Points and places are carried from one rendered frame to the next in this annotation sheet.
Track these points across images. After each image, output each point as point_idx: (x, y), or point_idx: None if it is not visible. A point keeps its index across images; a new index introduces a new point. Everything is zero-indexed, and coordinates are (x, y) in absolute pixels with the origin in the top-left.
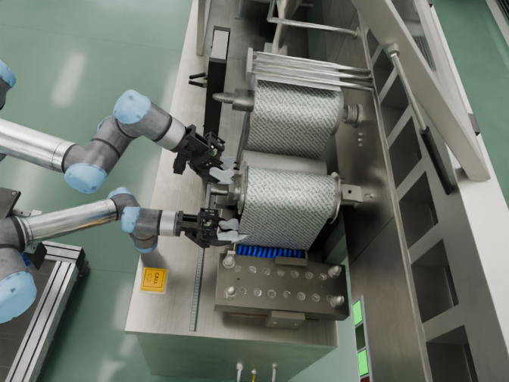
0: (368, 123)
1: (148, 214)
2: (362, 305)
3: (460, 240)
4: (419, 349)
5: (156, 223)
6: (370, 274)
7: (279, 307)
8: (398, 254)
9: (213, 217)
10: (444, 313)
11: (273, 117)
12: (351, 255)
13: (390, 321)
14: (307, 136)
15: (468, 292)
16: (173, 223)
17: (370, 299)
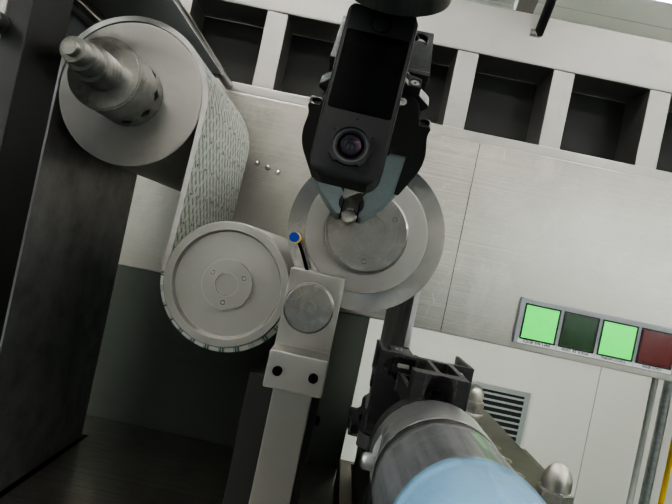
0: (269, 131)
1: (462, 441)
2: (538, 300)
3: (599, 48)
4: (661, 181)
5: (494, 446)
6: (508, 255)
7: (527, 458)
8: (533, 164)
9: (407, 350)
10: (646, 118)
11: (220, 103)
12: (430, 312)
13: (601, 231)
14: (233, 172)
15: (651, 68)
16: (465, 412)
17: (539, 276)
